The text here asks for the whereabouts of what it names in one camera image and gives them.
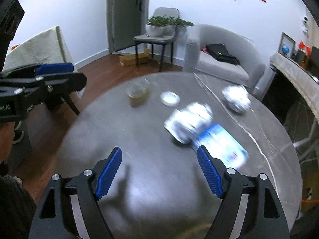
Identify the crumpled white paper ball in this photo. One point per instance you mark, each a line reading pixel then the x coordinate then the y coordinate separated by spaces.
pixel 237 98

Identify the brown cardboard tape roll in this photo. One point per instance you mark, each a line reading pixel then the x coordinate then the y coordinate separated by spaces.
pixel 138 92

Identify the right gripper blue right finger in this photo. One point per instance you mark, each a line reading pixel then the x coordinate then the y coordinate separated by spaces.
pixel 210 171

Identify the grey armchair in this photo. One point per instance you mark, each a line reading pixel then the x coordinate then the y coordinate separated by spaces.
pixel 197 60

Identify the grey dining chair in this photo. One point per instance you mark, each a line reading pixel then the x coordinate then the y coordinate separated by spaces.
pixel 163 41

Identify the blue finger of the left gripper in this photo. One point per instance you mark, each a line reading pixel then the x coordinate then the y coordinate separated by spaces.
pixel 54 68

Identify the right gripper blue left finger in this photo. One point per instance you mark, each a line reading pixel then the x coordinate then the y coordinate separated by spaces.
pixel 105 171

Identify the flat cardboard box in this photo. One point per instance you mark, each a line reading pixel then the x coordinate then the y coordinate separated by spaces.
pixel 129 60

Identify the small blue globe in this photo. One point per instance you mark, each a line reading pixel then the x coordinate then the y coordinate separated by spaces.
pixel 285 49

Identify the crumpled white plastic wrapper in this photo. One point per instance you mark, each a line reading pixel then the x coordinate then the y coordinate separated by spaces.
pixel 187 124

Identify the black handbag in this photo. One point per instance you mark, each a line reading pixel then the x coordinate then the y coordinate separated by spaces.
pixel 221 54

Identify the framed picture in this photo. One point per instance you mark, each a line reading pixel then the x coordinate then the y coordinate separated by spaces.
pixel 285 39

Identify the grey door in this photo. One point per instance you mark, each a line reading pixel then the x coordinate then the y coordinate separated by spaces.
pixel 125 20

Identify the potted green plant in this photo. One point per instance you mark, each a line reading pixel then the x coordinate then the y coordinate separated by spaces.
pixel 158 26

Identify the beige patterned tablecloth left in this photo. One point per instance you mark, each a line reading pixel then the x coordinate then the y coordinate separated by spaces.
pixel 48 47

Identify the white plastic lid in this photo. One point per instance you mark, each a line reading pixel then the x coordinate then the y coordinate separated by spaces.
pixel 170 99

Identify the blue white wipes pack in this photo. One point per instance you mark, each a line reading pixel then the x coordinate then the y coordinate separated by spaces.
pixel 222 145

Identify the white security camera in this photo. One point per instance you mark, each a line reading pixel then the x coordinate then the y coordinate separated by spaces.
pixel 305 22

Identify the round grey marble table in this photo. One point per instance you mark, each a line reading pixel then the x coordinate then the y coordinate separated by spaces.
pixel 159 190

